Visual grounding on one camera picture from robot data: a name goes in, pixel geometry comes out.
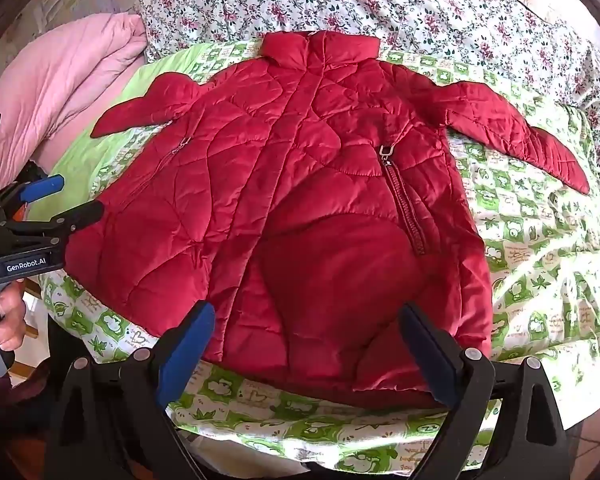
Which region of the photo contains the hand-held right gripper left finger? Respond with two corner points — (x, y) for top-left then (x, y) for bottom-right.
(44, 301), (216, 480)

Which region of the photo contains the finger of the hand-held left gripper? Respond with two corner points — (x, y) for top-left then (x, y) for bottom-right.
(0, 174), (66, 217)
(2, 201), (106, 242)

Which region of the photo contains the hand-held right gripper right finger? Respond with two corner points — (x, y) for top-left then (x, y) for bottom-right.
(399, 302), (572, 480)

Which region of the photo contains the red quilted jacket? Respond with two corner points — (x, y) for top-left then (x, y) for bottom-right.
(64, 29), (592, 409)

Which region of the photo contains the person's left hand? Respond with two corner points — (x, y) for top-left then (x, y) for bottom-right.
(0, 280), (29, 351)

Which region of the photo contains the pink quilt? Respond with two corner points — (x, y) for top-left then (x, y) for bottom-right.
(0, 12), (149, 201)

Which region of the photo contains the green patterned bed sheet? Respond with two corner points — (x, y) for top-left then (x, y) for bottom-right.
(39, 39), (600, 476)

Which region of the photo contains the white floral quilt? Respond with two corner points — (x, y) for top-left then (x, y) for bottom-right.
(136, 0), (600, 186)

